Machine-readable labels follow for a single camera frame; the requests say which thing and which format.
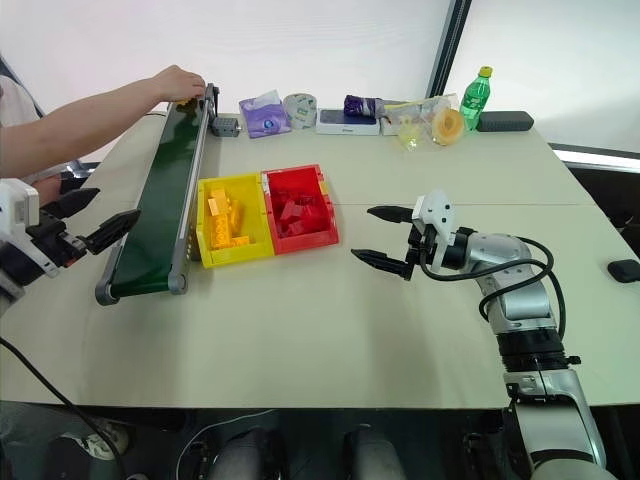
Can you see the person's bare hand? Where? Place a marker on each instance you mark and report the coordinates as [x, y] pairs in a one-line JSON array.
[[177, 82]]

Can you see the yellow plastic bin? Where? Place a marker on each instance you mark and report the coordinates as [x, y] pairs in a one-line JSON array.
[[206, 235]]

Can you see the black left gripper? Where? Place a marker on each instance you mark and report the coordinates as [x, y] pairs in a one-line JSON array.
[[52, 240]]

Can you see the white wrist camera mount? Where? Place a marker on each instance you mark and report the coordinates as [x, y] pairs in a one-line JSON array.
[[17, 205], [437, 212]]

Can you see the purple tissue pack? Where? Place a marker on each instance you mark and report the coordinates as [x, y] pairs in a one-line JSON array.
[[265, 117]]

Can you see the person's bare forearm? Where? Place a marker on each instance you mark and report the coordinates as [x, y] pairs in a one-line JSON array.
[[75, 125]]

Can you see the orange yellow toy block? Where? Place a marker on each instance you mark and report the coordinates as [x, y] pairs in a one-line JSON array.
[[222, 232]]

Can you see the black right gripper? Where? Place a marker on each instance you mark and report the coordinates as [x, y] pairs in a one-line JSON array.
[[420, 245]]

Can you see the dark rounded shape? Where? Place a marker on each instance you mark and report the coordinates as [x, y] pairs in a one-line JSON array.
[[250, 455], [375, 455]]

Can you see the white sneaker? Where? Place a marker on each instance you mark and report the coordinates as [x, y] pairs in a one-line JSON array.
[[102, 442]]

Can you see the green conveyor belt grey frame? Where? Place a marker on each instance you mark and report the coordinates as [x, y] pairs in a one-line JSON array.
[[160, 190]]

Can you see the clear plastic zip bag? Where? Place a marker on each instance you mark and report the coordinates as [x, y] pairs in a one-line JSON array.
[[415, 122]]

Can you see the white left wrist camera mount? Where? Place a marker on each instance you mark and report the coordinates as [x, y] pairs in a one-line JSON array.
[[17, 205]]

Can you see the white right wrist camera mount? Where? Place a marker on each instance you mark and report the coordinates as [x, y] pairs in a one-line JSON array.
[[437, 212]]

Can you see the green plastic bottle yellow cap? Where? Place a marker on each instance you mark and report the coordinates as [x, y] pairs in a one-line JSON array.
[[475, 102]]

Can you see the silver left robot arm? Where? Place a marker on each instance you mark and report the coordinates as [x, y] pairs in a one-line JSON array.
[[10, 290]]

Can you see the white and blue phone box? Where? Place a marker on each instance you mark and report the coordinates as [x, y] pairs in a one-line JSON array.
[[345, 125]]

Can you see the grey tape roll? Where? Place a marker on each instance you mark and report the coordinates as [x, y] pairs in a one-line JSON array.
[[300, 111]]

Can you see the orange tape roll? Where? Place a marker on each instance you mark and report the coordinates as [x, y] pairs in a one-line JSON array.
[[447, 127]]

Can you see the person's white shirt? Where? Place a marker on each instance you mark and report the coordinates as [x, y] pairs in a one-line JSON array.
[[15, 102]]

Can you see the black rectangular case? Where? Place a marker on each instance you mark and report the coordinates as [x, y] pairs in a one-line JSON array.
[[505, 121]]

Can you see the dark window frame post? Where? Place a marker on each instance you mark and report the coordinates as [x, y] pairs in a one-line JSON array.
[[447, 50]]

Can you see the red toy block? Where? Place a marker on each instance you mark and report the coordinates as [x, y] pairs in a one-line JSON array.
[[314, 217], [291, 211], [296, 229]]

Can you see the small black rounded case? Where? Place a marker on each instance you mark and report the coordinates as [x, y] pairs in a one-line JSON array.
[[625, 271]]

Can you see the pale yellow toy block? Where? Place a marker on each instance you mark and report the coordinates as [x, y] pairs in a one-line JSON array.
[[217, 202]]

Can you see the red plastic bin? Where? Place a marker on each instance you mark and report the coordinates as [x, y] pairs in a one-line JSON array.
[[300, 244]]

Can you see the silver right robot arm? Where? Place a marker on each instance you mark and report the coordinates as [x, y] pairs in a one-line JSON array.
[[525, 305]]

